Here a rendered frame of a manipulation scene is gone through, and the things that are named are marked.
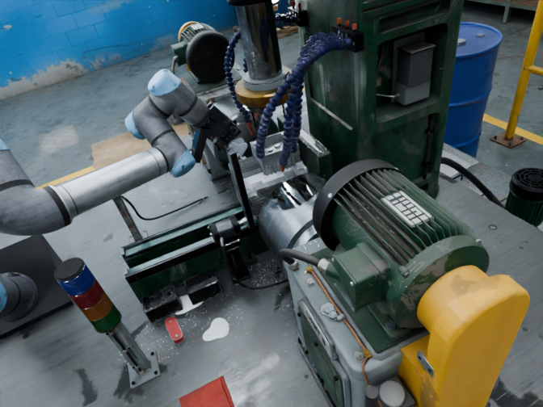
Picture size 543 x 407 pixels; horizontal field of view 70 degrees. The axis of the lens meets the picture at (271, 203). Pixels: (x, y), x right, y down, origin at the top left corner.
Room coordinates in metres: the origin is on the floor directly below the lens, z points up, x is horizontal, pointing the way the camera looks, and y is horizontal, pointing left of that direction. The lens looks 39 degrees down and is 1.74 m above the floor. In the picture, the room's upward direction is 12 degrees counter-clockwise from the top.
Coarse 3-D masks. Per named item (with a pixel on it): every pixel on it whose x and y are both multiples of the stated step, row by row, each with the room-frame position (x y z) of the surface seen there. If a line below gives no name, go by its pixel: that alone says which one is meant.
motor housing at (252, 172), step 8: (248, 160) 1.01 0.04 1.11; (256, 160) 1.00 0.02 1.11; (248, 168) 0.97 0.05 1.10; (256, 168) 0.97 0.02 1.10; (288, 168) 0.97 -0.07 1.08; (232, 176) 1.05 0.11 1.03; (248, 176) 0.95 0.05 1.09; (256, 176) 0.95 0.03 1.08; (264, 176) 0.95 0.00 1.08; (272, 176) 0.95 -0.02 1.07; (280, 176) 0.95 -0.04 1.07; (248, 184) 0.93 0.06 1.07; (264, 184) 0.93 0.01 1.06; (272, 184) 0.92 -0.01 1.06; (248, 192) 0.92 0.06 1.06; (256, 200) 0.90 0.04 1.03; (264, 200) 0.90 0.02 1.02; (256, 208) 0.90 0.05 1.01; (256, 216) 0.95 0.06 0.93
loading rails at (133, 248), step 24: (216, 216) 1.01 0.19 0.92; (240, 216) 1.00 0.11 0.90; (144, 240) 0.95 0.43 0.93; (168, 240) 0.94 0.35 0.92; (192, 240) 0.96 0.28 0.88; (144, 264) 0.85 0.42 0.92; (168, 264) 0.84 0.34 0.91; (192, 264) 0.86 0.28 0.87; (216, 264) 0.87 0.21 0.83; (144, 288) 0.81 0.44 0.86
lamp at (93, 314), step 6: (102, 300) 0.57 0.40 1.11; (108, 300) 0.58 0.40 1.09; (96, 306) 0.55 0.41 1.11; (102, 306) 0.56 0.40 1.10; (108, 306) 0.57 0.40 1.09; (84, 312) 0.55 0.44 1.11; (90, 312) 0.55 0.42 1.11; (96, 312) 0.55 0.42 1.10; (102, 312) 0.56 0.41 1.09; (108, 312) 0.56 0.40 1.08; (90, 318) 0.55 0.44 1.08; (96, 318) 0.55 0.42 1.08
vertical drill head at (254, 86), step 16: (240, 16) 0.99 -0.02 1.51; (256, 16) 0.97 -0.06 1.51; (272, 16) 1.00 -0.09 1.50; (240, 32) 1.02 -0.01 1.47; (256, 32) 0.97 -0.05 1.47; (272, 32) 0.99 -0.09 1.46; (256, 48) 0.98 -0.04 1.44; (272, 48) 0.98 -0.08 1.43; (256, 64) 0.98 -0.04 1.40; (272, 64) 0.98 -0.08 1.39; (240, 80) 1.06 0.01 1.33; (256, 80) 0.98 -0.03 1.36; (272, 80) 0.96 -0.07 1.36; (240, 96) 0.98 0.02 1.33; (256, 96) 0.94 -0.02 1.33; (272, 96) 0.93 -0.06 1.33; (256, 112) 0.97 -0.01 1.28
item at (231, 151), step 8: (232, 152) 0.84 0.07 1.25; (232, 160) 0.83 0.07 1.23; (232, 168) 0.84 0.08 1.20; (240, 168) 0.83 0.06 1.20; (240, 176) 0.83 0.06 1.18; (240, 184) 0.83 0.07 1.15; (240, 192) 0.83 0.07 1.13; (240, 200) 0.85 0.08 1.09; (248, 200) 0.83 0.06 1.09; (248, 208) 0.83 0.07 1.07; (248, 216) 0.83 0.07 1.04; (248, 224) 0.83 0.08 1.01
